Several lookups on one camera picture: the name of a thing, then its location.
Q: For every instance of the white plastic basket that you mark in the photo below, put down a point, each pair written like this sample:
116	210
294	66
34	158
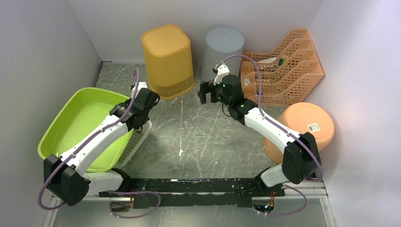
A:
134	143

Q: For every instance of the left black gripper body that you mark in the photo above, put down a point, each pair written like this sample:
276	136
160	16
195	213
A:
146	118

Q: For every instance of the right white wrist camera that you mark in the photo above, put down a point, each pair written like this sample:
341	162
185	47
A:
220	71

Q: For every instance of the grey plastic bin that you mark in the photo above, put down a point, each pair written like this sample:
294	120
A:
221	43

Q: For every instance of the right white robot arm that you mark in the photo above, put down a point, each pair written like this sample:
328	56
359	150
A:
300	153

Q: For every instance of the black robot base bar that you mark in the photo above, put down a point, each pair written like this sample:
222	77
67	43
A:
166	192

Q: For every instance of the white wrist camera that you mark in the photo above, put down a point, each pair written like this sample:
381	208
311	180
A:
135	88
220	71

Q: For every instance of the orange plastic bucket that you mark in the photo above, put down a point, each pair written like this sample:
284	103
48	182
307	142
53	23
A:
307	117

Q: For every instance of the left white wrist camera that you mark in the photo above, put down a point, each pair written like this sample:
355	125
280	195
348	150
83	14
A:
135	88

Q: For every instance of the orange mesh file organizer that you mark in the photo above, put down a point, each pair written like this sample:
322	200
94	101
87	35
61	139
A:
284	76

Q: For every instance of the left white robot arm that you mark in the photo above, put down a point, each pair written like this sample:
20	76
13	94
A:
67	176

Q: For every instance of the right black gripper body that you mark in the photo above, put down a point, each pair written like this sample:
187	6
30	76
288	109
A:
224	100

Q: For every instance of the aluminium rail frame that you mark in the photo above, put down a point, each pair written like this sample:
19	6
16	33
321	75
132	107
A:
308	188

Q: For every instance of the green plastic basin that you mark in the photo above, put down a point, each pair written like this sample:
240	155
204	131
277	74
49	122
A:
84	111

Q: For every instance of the yellow mesh waste bin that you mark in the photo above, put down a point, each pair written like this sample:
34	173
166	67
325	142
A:
168	59

